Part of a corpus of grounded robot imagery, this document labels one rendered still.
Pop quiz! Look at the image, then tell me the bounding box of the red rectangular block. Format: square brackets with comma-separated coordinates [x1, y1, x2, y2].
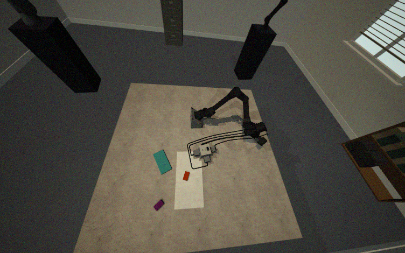
[183, 171, 190, 181]

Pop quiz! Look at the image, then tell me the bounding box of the purple rectangular block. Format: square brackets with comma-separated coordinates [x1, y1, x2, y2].
[154, 200, 164, 211]

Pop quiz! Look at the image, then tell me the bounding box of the flat teal rectangular block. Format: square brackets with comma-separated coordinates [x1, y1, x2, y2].
[153, 150, 172, 174]

